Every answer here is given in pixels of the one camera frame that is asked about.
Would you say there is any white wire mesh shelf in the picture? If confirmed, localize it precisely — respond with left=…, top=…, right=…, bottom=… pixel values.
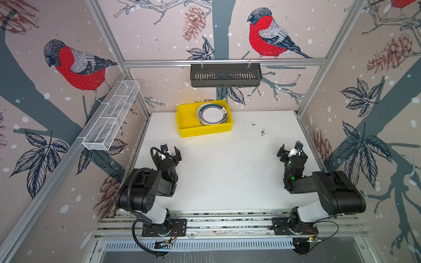
left=82, top=80, right=140, bottom=151

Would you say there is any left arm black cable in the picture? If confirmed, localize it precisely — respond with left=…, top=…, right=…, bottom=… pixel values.
left=131, top=219, right=172, bottom=258

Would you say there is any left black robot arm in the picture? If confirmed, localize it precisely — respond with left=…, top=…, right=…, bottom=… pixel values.
left=115, top=144, right=182, bottom=232

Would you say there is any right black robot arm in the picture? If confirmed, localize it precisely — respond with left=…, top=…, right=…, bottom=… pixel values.
left=277, top=141, right=366, bottom=232

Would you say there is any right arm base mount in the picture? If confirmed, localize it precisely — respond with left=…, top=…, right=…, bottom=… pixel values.
left=270, top=217, right=319, bottom=236

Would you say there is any yellow plastic bin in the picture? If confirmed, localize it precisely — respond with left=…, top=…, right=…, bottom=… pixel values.
left=176, top=100, right=233, bottom=138

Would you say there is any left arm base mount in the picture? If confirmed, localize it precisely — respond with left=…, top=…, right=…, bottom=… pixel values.
left=141, top=219, right=187, bottom=237

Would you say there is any green rim plate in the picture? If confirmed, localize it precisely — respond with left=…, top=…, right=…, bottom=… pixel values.
left=196, top=103, right=228, bottom=126

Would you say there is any black hanging wire basket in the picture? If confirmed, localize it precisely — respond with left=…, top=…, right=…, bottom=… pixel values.
left=190, top=63, right=262, bottom=88

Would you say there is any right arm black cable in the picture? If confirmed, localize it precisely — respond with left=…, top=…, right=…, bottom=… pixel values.
left=309, top=220, right=339, bottom=244

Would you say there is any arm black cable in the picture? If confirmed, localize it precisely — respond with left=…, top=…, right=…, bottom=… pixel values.
left=309, top=220, right=339, bottom=244
left=131, top=219, right=172, bottom=258

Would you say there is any aluminium frame rail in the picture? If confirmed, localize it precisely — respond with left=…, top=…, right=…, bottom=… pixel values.
left=123, top=58, right=327, bottom=69

